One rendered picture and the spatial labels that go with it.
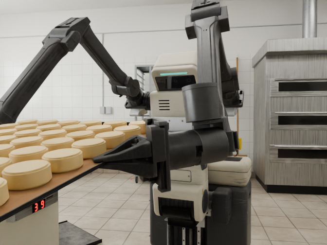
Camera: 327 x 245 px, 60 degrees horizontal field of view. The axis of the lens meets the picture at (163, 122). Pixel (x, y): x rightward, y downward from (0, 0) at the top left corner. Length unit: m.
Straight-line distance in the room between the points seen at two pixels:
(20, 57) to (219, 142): 5.85
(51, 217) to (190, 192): 0.58
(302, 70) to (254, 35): 1.34
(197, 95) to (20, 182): 0.26
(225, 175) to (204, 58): 0.94
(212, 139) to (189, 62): 0.78
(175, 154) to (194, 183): 0.87
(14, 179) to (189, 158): 0.23
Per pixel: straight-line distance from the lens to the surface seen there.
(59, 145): 0.45
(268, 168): 4.11
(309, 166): 4.23
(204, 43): 0.68
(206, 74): 0.61
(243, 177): 1.48
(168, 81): 1.23
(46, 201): 1.20
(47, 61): 0.94
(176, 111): 1.25
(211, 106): 0.44
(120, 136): 0.47
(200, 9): 0.79
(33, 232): 1.23
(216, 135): 0.44
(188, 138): 0.42
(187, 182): 1.28
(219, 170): 1.49
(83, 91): 5.47
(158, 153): 0.39
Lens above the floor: 1.05
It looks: 1 degrees down
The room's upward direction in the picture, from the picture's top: straight up
